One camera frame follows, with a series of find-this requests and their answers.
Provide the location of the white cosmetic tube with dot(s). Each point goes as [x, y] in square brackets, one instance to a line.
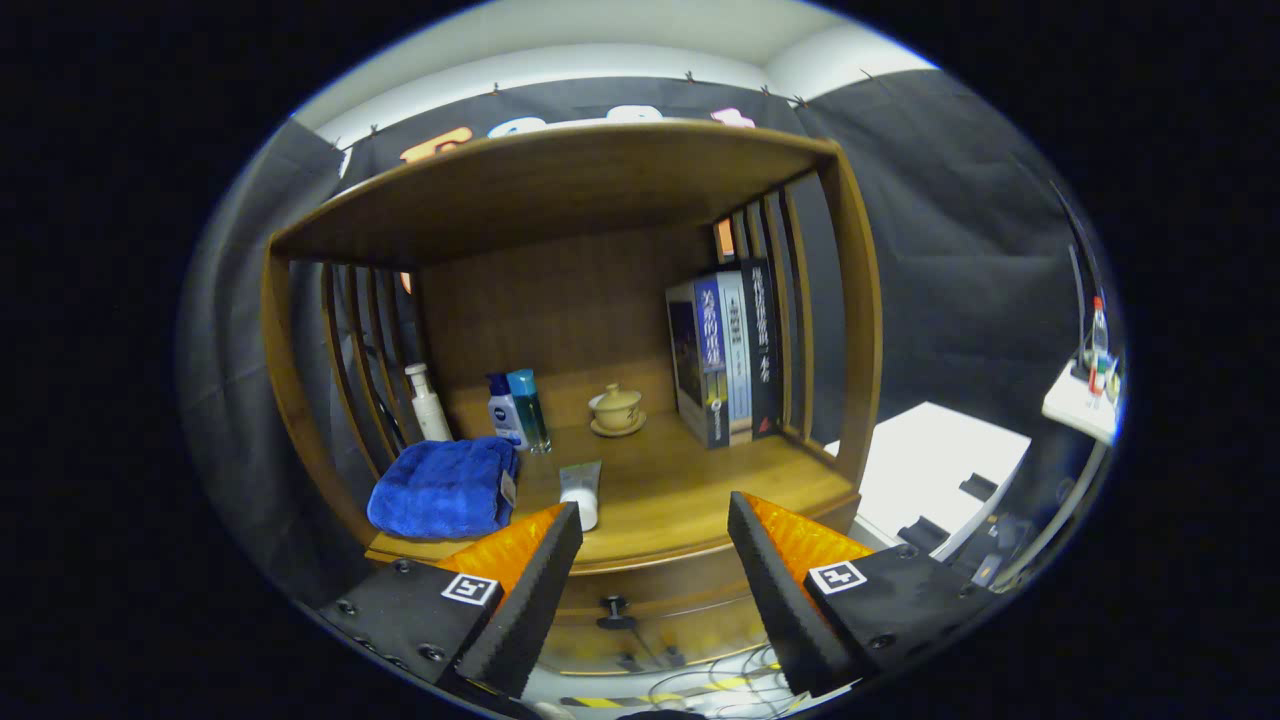
[580, 490]

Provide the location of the white drawer unit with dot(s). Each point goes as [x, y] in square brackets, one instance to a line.
[940, 450]

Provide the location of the white pump bottle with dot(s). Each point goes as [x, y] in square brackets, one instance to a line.
[430, 415]

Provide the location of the wooden countertop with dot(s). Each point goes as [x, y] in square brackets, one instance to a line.
[680, 490]

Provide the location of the light spine book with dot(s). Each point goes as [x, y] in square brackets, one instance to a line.
[737, 370]

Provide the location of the beige lidded tea cup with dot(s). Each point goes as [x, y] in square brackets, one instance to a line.
[616, 410]

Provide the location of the wooden cabinet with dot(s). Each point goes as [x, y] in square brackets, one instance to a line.
[560, 185]

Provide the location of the white round table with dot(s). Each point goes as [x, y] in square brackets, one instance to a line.
[1075, 405]

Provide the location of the black spine book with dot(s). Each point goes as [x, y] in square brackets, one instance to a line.
[762, 350]

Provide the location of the red label water bottle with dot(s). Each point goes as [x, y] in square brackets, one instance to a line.
[1098, 340]

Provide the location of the white and blue lotion bottle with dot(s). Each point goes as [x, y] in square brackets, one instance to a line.
[505, 415]

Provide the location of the teal bottle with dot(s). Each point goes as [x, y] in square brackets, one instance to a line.
[530, 410]

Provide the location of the blue towel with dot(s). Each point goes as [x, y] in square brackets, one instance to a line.
[440, 490]

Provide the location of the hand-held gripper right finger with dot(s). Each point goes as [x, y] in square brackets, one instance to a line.
[775, 600]

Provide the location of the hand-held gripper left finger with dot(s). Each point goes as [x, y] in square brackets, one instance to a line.
[530, 600]

